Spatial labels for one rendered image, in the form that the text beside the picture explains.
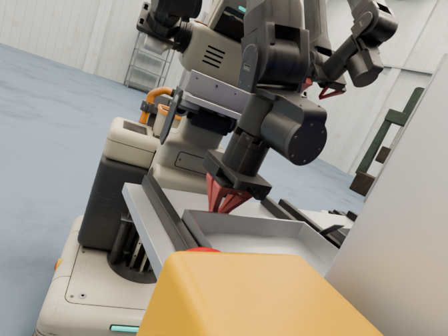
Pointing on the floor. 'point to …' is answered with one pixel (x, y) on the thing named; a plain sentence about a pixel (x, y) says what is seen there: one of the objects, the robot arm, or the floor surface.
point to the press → (363, 186)
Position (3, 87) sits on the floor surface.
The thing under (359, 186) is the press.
